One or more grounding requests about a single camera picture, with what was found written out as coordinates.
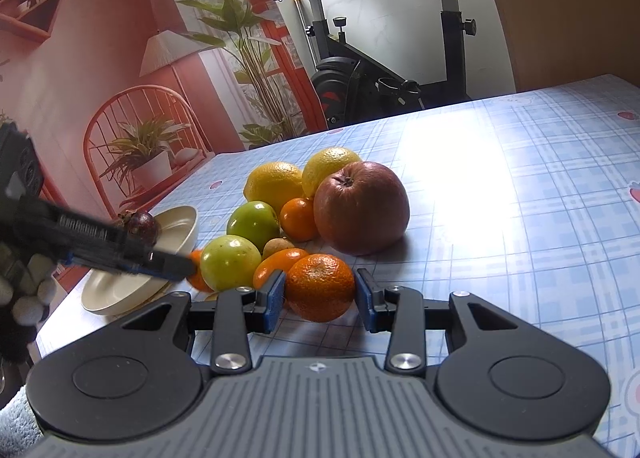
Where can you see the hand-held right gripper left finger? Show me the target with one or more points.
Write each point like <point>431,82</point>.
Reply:
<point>275,300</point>

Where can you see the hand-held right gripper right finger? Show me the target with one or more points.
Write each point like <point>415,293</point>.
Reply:
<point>364,305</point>

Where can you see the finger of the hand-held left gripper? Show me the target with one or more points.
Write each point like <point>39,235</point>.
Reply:
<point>165,265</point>

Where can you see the orange tangerine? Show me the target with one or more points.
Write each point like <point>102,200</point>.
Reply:
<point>196,286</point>
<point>298,219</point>
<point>320,285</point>

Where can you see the oval smooth orange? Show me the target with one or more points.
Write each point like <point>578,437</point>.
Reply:
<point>277,263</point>

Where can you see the cream bowl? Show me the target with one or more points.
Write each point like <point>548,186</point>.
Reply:
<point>177,228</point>

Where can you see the purple mangosteen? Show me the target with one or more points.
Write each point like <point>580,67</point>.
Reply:
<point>142,228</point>

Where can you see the green apple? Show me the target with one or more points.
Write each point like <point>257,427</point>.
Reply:
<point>230,263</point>
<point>252,224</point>

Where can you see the red apple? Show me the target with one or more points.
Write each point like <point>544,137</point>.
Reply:
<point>360,210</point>

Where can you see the yellow lemon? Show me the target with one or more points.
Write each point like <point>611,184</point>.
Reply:
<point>327,165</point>
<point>272,185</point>

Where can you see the person's left hand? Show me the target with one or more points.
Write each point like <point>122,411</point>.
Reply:
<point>20,328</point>

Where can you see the blue plaid tablecloth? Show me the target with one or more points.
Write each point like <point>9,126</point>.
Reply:
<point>500,188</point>

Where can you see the black exercise bike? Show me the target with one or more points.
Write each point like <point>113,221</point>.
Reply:
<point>340,78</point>

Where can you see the wooden door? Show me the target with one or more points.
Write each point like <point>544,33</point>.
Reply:
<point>575,13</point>

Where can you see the wall poster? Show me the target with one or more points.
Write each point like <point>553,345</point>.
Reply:
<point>75,63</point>

